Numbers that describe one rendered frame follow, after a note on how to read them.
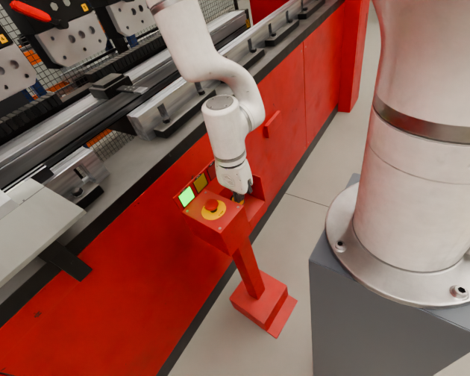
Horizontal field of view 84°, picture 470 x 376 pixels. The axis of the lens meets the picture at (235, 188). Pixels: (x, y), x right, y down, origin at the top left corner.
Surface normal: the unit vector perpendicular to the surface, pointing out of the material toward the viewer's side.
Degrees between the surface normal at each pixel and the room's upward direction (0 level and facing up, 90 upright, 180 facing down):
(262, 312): 0
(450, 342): 90
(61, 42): 90
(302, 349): 0
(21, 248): 0
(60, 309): 90
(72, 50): 90
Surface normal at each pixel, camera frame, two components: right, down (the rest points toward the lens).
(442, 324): -0.55, 0.67
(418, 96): -0.81, 0.55
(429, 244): -0.25, 0.72
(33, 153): 0.81, 0.26
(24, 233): -0.22, -0.69
